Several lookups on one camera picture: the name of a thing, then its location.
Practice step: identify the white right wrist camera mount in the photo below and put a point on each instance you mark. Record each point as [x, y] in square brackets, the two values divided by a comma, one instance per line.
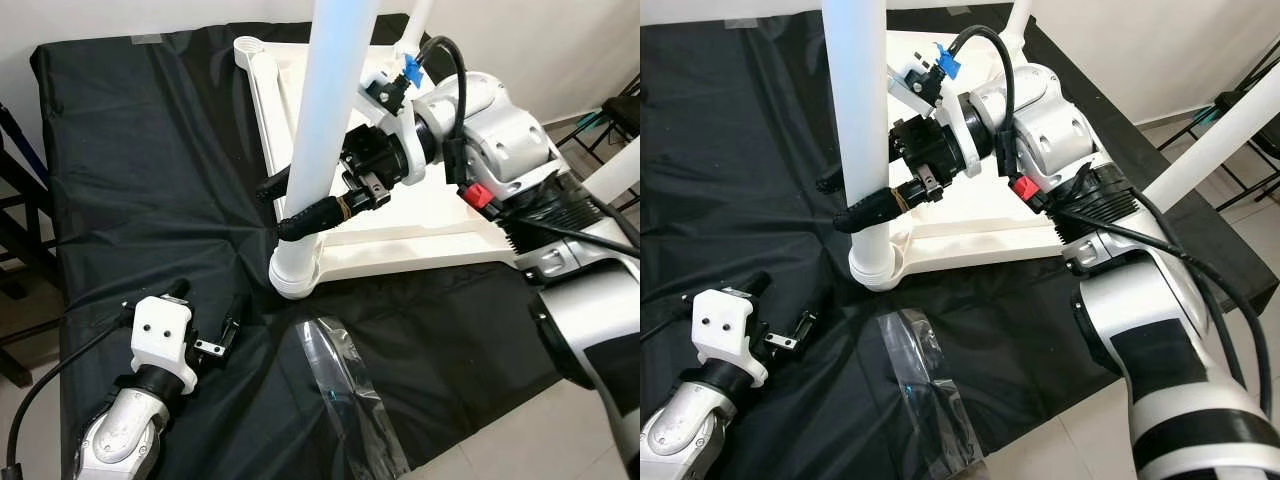
[960, 150]
[410, 160]

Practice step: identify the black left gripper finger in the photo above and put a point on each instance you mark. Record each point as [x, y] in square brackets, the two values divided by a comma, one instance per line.
[178, 290]
[237, 318]
[759, 284]
[806, 328]

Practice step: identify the black wooden stool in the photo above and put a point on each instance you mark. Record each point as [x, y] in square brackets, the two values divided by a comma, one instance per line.
[20, 240]

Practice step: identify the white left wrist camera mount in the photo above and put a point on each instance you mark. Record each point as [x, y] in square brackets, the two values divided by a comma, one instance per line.
[725, 325]
[160, 330]

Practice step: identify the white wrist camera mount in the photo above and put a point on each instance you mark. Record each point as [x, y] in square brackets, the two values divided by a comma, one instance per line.
[960, 150]
[725, 325]
[410, 160]
[160, 330]

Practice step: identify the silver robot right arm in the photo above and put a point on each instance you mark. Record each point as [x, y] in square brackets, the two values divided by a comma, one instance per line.
[1060, 120]
[510, 130]

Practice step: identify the clear tape patch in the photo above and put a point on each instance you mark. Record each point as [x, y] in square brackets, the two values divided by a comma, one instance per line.
[147, 39]
[345, 400]
[925, 400]
[742, 22]

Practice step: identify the black folding chair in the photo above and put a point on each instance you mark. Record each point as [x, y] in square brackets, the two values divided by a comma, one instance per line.
[1245, 105]
[620, 112]

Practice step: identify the white plastic table top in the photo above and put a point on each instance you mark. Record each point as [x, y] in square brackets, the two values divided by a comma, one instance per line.
[420, 250]
[980, 240]

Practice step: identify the dark blue thin rod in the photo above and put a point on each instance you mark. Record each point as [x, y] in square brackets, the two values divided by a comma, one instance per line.
[22, 141]

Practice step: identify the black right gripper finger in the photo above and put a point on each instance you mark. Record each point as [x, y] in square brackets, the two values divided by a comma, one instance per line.
[830, 183]
[273, 187]
[870, 212]
[315, 220]

